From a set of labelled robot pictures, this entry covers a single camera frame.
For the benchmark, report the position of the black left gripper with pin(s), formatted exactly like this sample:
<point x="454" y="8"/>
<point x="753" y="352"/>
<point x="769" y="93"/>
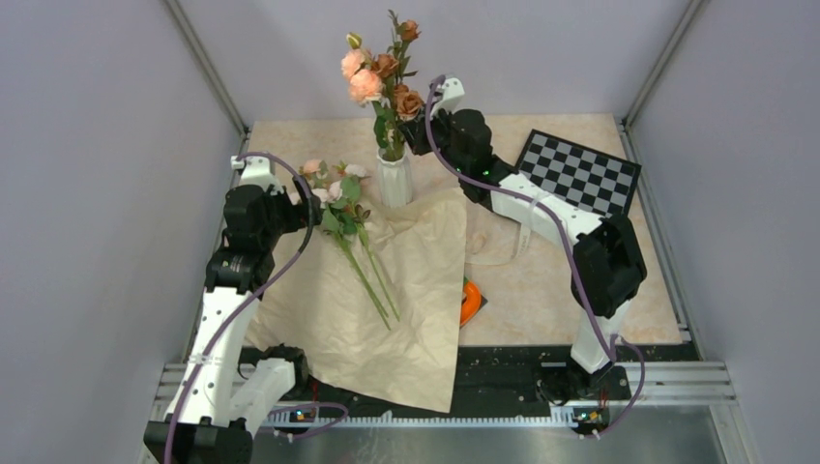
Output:
<point x="299" y="213"/>

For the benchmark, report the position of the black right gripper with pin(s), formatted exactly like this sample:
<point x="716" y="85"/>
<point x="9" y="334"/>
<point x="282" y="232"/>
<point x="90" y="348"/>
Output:
<point x="416" y="133"/>

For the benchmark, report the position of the brown rose flower stem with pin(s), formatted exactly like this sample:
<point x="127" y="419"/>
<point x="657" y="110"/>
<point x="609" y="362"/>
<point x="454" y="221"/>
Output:
<point x="398" y="103"/>

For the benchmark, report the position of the peach pink flower stem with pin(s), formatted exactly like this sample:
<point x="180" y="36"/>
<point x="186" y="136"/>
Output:
<point x="370" y="78"/>

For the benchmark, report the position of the orange paper flower bouquet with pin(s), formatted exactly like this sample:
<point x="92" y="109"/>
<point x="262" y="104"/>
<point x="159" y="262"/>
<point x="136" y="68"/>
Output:
<point x="421" y="249"/>

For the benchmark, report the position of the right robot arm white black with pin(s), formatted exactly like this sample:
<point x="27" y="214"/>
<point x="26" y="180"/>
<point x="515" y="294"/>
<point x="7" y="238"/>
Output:
<point x="606" y="263"/>

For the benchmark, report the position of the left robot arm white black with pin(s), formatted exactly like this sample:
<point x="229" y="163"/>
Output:
<point x="209" y="419"/>

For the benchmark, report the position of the white ribbed vase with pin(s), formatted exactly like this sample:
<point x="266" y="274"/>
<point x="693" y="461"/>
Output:
<point x="394" y="180"/>

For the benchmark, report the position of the artificial flower bunch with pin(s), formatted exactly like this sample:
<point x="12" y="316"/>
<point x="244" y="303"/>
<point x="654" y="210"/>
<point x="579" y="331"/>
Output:
<point x="351" y="276"/>

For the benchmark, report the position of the black grey checkerboard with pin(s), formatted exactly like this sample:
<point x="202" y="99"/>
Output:
<point x="586" y="178"/>

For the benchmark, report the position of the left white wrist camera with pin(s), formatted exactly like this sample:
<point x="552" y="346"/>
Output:
<point x="257" y="171"/>

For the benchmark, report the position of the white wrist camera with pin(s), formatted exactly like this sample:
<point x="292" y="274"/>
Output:
<point x="447" y="92"/>
<point x="257" y="171"/>

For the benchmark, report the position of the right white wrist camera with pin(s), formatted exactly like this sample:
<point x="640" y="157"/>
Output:
<point x="447" y="92"/>

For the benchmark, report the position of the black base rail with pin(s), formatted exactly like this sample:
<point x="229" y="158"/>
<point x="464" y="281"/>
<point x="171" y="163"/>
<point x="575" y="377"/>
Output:
<point x="492" y="382"/>

